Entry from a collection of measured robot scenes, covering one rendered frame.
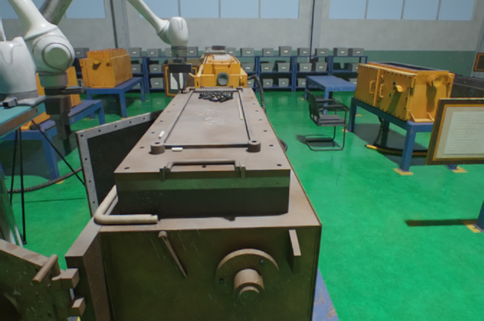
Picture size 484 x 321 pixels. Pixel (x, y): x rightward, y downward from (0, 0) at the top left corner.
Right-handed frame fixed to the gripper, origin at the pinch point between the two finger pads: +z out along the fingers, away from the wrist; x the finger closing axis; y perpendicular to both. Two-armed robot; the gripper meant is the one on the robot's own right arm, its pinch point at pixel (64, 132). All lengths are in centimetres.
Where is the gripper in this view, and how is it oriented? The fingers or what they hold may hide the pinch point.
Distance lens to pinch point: 132.7
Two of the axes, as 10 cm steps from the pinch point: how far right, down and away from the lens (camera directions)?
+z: 0.0, 9.5, 3.3
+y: -9.8, 0.7, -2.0
